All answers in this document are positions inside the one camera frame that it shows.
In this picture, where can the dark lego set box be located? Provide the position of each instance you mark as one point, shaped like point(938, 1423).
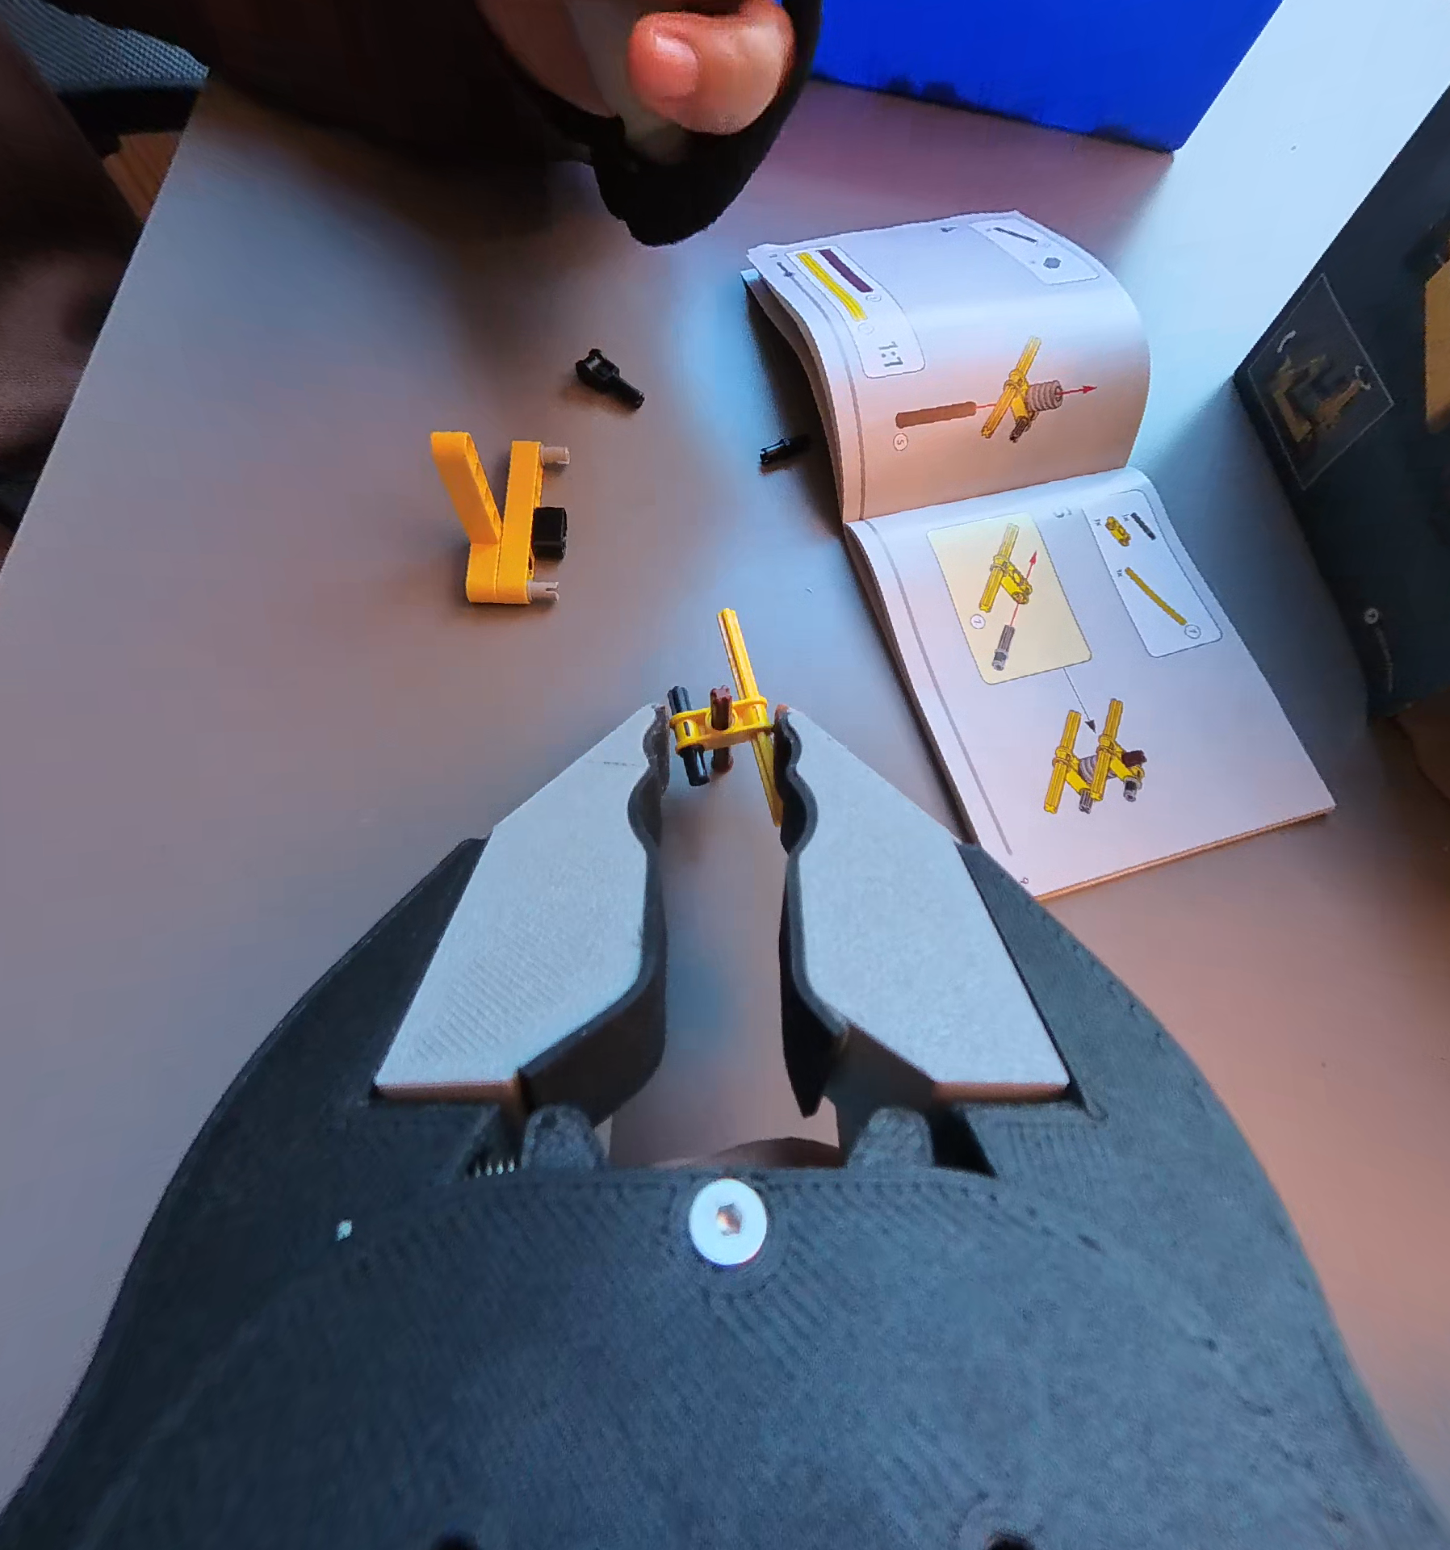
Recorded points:
point(1404, 424)

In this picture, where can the blue board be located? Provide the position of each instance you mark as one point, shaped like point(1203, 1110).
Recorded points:
point(1040, 60)

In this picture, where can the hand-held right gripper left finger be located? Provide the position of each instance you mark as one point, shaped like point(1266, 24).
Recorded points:
point(532, 932)

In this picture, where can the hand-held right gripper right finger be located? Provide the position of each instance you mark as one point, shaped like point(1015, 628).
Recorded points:
point(918, 957)

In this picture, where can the person's left hand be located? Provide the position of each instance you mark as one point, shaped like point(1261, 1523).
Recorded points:
point(706, 60)

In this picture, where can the dark brown cloth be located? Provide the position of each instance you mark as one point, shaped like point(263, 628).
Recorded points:
point(21, 302)

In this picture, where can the yellow lego beam assembly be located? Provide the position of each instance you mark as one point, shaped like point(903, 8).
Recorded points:
point(501, 545)

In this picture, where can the small black lego pin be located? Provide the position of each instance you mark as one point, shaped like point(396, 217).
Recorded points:
point(783, 449)

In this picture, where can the lego instruction booklet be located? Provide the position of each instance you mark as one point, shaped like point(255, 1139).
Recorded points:
point(1040, 679)

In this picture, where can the yellow lego axle assembly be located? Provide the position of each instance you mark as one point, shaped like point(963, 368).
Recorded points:
point(739, 714)

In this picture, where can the black lego axle connector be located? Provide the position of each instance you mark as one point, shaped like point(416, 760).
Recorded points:
point(605, 375)

